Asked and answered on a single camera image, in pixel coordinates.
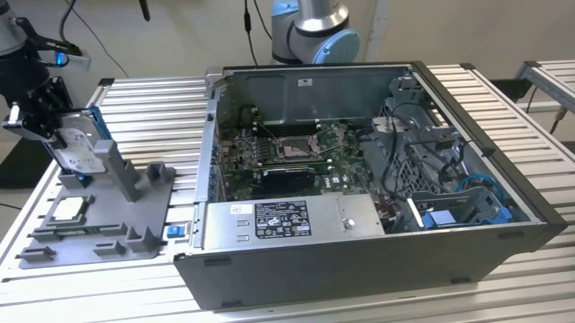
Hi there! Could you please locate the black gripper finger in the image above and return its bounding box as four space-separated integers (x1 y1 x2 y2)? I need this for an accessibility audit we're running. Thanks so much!
1 105 59 141
26 76 73 117

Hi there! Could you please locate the hard disk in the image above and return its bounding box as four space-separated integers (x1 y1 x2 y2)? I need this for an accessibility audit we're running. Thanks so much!
42 106 107 189

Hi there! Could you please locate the grey metal disk bay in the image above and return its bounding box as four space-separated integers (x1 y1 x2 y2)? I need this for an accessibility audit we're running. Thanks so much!
402 186 516 235

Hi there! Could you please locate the silver CPU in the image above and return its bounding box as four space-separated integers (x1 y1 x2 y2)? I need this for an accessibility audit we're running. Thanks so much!
46 196 90 225

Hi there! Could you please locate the green RAM stick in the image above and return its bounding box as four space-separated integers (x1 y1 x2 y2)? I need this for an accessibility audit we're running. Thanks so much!
33 227 130 238

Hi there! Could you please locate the grey parts rack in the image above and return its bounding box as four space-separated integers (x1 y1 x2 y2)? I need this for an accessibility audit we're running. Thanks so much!
14 139 178 270

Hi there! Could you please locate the small blue latch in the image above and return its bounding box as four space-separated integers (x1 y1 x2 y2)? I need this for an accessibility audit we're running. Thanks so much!
163 224 187 240

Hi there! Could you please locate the thin locking lever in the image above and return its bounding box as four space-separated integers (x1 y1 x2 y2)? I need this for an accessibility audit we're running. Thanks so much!
254 120 277 139

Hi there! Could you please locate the silver power supply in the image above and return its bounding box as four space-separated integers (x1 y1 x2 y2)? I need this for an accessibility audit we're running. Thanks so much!
195 193 386 252

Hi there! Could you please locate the black RAM slot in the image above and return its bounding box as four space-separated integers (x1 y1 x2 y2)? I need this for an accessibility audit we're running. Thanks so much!
254 122 320 129
254 127 320 134

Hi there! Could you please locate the CPU socket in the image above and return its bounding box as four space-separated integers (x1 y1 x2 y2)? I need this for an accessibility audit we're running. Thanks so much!
273 136 326 162

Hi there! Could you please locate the black expansion slot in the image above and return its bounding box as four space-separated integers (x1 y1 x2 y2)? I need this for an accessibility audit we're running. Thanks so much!
257 159 336 169

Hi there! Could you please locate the black graphics card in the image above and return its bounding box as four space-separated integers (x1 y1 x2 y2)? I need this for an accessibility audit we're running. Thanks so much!
250 164 317 199

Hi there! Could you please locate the green motherboard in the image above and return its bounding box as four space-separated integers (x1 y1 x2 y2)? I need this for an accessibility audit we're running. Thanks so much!
214 117 382 196

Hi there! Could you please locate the black open PC case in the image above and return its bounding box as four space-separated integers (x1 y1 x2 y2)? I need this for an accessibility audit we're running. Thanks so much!
171 60 569 312

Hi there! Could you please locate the black box beside table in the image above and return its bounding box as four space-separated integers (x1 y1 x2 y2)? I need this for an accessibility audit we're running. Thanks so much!
488 79 529 101

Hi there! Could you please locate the metal slat side table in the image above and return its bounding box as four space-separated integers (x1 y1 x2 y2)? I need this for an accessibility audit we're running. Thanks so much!
513 60 575 112

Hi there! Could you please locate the wrist camera with black bracket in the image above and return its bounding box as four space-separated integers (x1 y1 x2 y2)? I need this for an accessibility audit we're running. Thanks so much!
14 16 93 72

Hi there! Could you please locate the black hanging cable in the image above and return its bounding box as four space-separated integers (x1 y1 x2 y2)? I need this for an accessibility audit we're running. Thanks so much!
241 0 261 67

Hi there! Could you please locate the long black wire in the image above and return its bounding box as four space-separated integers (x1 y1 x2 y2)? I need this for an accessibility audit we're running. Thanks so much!
381 100 432 203

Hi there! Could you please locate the black wire with connector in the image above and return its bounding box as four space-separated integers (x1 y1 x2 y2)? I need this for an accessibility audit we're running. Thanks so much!
405 129 454 151

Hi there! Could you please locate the blue wire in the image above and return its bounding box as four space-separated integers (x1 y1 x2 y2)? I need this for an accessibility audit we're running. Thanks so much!
454 173 497 196

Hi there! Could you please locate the hanging cable with plug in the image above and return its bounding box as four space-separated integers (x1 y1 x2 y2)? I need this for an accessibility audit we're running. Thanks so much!
548 99 565 136

